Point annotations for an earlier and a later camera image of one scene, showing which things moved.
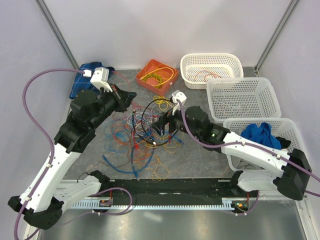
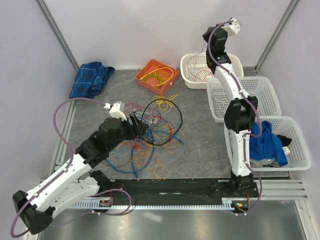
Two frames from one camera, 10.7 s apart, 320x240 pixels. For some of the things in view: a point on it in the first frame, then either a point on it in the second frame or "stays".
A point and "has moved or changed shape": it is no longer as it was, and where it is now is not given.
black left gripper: (124, 99) → (137, 130)
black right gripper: (165, 117) → (205, 35)
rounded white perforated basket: (196, 68) stays
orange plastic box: (157, 77) stays
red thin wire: (121, 126) has moved or changed shape
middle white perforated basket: (243, 97) stays
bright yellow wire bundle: (164, 103) stays
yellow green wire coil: (147, 76) stays
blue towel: (261, 134) stays
